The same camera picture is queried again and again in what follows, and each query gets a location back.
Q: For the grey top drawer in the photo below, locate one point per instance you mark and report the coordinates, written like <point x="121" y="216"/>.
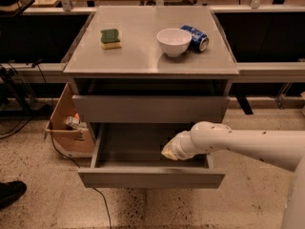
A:
<point x="150" y="109"/>

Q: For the cardboard box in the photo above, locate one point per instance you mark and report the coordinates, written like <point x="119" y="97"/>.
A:
<point x="69" y="141"/>

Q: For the grey workbench frame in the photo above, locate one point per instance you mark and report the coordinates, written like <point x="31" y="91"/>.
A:
<point x="270" y="69"/>

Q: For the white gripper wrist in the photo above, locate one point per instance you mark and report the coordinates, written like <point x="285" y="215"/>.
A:
<point x="180" y="148"/>

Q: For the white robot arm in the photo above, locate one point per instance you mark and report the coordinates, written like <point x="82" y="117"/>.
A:
<point x="283" y="149"/>

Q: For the crumpled can in box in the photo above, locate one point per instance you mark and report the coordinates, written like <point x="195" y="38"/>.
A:
<point x="75" y="123"/>

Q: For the black shoe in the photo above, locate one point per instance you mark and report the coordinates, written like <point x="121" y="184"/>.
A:
<point x="11" y="192"/>

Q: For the grey drawer cabinet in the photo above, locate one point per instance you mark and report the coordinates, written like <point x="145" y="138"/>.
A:
<point x="153" y="86"/>

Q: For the white bowl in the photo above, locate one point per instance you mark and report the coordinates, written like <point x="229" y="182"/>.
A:
<point x="173" y="41"/>

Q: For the green yellow sponge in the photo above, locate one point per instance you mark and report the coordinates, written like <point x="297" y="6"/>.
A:
<point x="110" y="39"/>

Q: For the blue soda can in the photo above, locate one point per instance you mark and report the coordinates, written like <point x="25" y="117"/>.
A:
<point x="200" y="40"/>

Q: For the grey drawer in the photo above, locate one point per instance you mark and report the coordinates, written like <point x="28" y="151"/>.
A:
<point x="150" y="109"/>
<point x="129" y="156"/>

